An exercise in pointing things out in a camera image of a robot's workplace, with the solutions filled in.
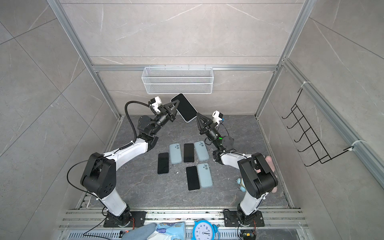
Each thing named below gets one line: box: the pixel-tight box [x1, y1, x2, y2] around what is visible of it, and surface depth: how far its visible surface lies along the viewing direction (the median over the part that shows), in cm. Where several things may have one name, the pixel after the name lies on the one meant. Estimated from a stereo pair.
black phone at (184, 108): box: [170, 93, 198, 123], surface depth 72 cm
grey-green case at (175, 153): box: [169, 143, 183, 165], surface depth 98 cm
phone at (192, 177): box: [186, 166, 200, 191], surface depth 89 cm
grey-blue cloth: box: [121, 222, 157, 240], surface depth 69 cm
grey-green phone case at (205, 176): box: [197, 163, 213, 188], surface depth 90 cm
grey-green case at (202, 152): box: [194, 140, 210, 162], surface depth 100 cm
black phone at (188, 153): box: [183, 143, 195, 163], surface depth 100 cm
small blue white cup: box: [237, 177, 247, 193], surface depth 83 cm
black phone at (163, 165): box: [157, 152, 169, 174], surface depth 95 cm
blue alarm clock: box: [192, 220, 220, 240], surface depth 70 cm
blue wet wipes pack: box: [156, 221, 186, 240], surface depth 68 cm
